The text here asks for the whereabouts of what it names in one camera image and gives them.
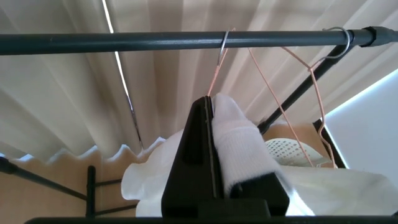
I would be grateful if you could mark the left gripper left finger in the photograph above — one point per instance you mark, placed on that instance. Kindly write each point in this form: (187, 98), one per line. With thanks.
(189, 174)

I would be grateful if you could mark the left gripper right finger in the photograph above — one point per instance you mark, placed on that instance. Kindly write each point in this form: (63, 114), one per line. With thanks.
(261, 196)

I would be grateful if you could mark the white printed T-shirt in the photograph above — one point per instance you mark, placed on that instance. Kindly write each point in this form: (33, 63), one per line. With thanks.
(239, 140)

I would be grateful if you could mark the white laundry basket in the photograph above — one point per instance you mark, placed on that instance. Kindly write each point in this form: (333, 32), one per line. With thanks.
(286, 152)

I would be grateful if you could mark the black clothes rack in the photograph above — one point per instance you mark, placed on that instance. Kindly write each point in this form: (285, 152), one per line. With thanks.
(124, 42)

